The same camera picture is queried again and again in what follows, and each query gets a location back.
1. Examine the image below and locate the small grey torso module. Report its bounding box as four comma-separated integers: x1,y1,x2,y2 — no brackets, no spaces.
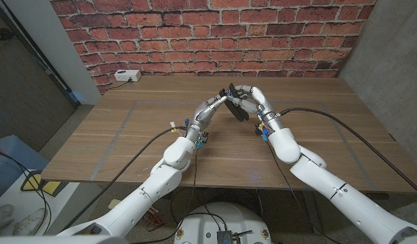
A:
216,230,243,244

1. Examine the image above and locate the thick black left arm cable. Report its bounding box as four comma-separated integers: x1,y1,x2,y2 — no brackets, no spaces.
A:
60,125,188,231

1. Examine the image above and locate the dark grey door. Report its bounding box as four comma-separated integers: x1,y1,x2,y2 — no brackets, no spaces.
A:
0,3,77,152

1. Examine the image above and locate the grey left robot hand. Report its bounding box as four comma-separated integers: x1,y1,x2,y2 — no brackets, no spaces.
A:
184,94,229,143

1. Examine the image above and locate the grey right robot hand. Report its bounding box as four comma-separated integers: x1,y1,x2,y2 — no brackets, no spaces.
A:
228,85,285,131

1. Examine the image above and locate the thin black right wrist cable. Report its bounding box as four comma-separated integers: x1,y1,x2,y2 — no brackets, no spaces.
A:
265,140,340,244

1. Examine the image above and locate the black power strip cord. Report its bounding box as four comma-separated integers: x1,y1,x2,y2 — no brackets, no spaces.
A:
106,79,133,92

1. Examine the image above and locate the thin black left wrist cable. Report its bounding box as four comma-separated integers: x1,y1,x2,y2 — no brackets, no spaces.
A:
132,147,199,244

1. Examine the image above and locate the white sneaker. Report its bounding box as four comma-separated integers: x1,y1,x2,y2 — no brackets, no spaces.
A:
13,207,48,237

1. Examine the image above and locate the yellow and black floor item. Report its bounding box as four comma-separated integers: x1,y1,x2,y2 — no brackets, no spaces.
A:
20,169,62,197

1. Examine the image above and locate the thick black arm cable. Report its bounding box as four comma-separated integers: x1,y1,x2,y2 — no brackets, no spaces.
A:
277,107,417,199
60,125,188,231

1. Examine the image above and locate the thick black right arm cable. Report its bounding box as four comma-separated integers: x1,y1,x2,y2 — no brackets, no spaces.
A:
277,107,417,199

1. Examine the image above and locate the white floor box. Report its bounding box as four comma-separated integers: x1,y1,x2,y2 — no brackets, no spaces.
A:
0,168,104,237

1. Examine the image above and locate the red wire bundle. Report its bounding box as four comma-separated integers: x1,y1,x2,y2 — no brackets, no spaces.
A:
142,205,163,228

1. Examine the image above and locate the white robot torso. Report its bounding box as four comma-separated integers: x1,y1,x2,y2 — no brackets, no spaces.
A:
173,202,273,244

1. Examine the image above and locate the red brick print backdrop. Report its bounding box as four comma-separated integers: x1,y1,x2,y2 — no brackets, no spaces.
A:
50,0,378,95

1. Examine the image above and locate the white power strip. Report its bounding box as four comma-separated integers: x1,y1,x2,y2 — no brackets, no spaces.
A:
113,69,142,83

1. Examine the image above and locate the black torso cable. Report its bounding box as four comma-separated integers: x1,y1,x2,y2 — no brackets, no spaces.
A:
170,186,229,233

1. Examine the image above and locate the black stapler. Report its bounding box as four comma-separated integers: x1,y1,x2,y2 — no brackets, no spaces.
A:
218,83,250,123

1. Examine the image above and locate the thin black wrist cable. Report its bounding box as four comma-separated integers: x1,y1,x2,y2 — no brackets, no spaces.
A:
265,140,340,244
132,147,199,244

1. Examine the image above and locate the black door handle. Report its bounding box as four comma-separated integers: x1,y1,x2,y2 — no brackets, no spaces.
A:
0,27,15,42

